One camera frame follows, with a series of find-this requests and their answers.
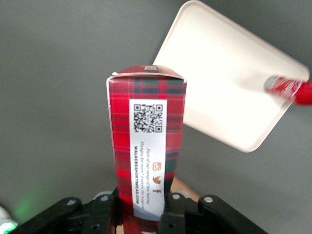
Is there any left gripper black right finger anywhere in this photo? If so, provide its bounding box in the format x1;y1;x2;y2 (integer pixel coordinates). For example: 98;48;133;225
158;192;269;234

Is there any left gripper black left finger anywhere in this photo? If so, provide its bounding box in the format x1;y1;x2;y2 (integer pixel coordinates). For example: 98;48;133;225
14;187;124;234

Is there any red tartan cookie box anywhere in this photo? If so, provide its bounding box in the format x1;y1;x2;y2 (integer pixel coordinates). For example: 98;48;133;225
106;64;188;234

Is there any white rectangular tray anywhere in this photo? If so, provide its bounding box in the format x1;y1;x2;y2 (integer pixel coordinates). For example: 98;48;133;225
152;0;311;153

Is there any wooden drawer cabinet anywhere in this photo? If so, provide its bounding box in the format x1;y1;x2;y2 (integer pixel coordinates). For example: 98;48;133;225
170;176;201;203

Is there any red soda can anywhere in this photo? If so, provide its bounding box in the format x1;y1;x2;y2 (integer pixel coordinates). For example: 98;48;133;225
264;75;312;106

